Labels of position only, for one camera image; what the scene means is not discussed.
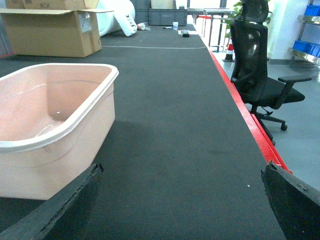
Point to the black office chair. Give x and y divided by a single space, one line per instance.
250 73

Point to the green potted plant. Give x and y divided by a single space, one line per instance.
255 11

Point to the small blue bin far right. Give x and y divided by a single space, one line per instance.
307 47

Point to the white paper cup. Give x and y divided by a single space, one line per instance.
175 25

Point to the far red white cone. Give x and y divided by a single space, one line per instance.
229 56

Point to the pink plastic storage box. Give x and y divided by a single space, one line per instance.
54 118

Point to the white foam roll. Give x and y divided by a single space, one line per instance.
121 18

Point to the small black device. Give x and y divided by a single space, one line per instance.
185 33

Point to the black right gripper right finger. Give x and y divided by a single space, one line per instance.
295 204

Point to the grey plastic crate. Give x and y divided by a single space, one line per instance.
166 17

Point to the brown cardboard box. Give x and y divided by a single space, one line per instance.
53 33

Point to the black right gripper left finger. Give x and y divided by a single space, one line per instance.
65 215

